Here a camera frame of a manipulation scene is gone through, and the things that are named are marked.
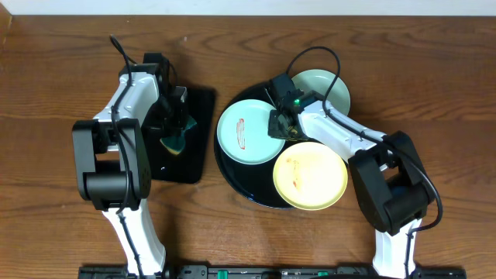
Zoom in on green yellow sponge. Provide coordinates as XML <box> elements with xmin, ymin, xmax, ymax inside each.
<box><xmin>160</xmin><ymin>116</ymin><xmax>197</xmax><ymax>156</ymax></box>

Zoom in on light blue plate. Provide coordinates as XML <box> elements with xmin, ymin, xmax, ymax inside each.
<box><xmin>216</xmin><ymin>99</ymin><xmax>285</xmax><ymax>165</ymax></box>

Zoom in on pale green plate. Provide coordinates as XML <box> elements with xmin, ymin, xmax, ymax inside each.
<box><xmin>291</xmin><ymin>68</ymin><xmax>352</xmax><ymax>116</ymax></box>

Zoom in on yellow plate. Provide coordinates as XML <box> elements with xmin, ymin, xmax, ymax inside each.
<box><xmin>273</xmin><ymin>142</ymin><xmax>348</xmax><ymax>211</ymax></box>

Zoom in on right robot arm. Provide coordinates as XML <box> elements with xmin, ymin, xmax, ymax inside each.
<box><xmin>267</xmin><ymin>99</ymin><xmax>443</xmax><ymax>278</ymax></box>

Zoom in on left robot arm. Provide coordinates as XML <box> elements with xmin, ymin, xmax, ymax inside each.
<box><xmin>72</xmin><ymin>61</ymin><xmax>194</xmax><ymax>278</ymax></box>

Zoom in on black rectangular tray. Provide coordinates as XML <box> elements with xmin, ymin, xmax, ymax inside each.
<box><xmin>142</xmin><ymin>88</ymin><xmax>215</xmax><ymax>184</ymax></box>

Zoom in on black round tray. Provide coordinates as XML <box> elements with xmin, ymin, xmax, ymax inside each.
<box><xmin>214</xmin><ymin>81</ymin><xmax>295</xmax><ymax>209</ymax></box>

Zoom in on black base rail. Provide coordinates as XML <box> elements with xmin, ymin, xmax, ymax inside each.
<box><xmin>77</xmin><ymin>265</ymin><xmax>467</xmax><ymax>279</ymax></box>

